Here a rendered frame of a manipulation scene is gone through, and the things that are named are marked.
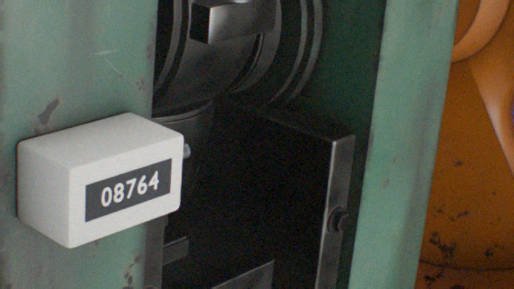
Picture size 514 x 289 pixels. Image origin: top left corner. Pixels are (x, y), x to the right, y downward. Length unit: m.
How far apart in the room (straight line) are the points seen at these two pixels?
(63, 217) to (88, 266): 0.08
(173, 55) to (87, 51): 0.13
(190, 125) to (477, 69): 0.37
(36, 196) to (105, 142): 0.04
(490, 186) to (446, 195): 0.05
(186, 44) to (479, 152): 0.43
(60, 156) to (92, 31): 0.06
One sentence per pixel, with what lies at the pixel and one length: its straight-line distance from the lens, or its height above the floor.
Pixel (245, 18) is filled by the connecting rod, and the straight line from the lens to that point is 0.60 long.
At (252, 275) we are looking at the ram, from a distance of 0.71.
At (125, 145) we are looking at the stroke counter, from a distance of 0.46.
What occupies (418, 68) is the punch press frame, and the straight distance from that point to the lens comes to 0.71.
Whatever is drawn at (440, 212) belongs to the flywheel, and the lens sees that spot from 1.00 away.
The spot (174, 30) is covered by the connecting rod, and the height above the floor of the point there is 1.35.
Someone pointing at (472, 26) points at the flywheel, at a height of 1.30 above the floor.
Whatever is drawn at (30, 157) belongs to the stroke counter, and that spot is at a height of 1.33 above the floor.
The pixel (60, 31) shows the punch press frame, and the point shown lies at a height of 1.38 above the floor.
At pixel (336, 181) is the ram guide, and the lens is 0.69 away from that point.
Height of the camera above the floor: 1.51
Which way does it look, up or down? 21 degrees down
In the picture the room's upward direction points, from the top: 5 degrees clockwise
